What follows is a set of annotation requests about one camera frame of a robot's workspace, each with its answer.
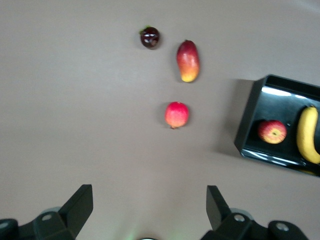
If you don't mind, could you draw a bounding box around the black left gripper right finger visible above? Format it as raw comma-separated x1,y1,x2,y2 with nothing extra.
201,184,310,240

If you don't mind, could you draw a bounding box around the black plastic box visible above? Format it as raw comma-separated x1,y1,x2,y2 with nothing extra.
233,74,320,178

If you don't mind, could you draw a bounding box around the yellow banana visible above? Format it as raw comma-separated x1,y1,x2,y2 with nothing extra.
296,104,320,165

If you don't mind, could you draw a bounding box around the red yellow mango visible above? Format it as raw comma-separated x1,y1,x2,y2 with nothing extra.
176,39,201,83

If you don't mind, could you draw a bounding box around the dark purple mangosteen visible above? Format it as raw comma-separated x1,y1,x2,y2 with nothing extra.
139,24,161,50

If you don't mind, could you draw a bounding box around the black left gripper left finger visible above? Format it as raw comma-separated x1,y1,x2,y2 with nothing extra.
0,184,94,240

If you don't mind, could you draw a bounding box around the red round apple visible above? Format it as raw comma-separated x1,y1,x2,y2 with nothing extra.
164,101,190,130

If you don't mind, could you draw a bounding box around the red yellow apple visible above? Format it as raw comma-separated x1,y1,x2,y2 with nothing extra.
257,119,288,145

